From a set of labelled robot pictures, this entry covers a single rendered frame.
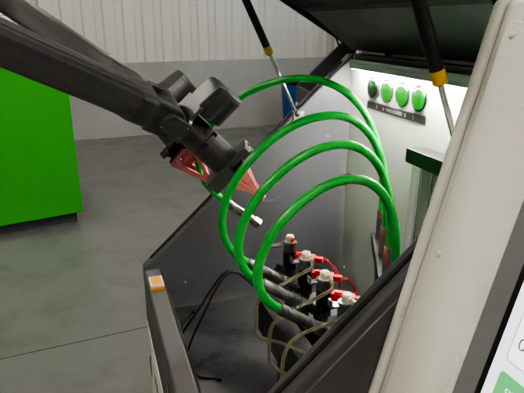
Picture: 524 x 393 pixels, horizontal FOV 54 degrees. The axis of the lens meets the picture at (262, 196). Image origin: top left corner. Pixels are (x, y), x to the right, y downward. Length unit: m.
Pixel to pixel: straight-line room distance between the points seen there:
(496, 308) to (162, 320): 0.70
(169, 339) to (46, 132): 3.27
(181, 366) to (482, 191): 0.60
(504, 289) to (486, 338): 0.05
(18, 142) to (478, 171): 3.78
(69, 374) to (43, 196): 1.95
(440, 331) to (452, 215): 0.13
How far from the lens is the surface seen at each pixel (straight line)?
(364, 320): 0.70
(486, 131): 0.62
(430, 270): 0.66
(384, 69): 1.14
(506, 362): 0.57
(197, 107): 0.88
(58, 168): 4.24
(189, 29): 7.59
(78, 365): 2.68
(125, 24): 7.40
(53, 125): 4.18
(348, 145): 0.81
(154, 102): 0.83
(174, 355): 0.99
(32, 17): 1.22
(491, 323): 0.58
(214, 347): 1.22
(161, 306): 1.14
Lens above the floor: 1.52
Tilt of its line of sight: 19 degrees down
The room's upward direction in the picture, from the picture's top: straight up
